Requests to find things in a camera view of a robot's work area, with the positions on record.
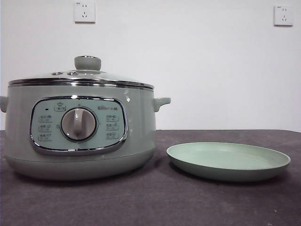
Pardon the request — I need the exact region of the glass lid with green knob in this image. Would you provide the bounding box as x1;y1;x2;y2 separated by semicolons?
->
8;55;154;90

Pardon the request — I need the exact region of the pale green electric steamer pot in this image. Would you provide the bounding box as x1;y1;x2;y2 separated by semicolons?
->
0;80;171;181

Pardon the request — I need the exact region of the pale green round plate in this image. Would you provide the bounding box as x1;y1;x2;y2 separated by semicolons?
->
166;141;292;182

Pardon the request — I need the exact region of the white wall socket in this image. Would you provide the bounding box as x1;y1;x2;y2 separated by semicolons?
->
74;0;96;24
273;5;294;27

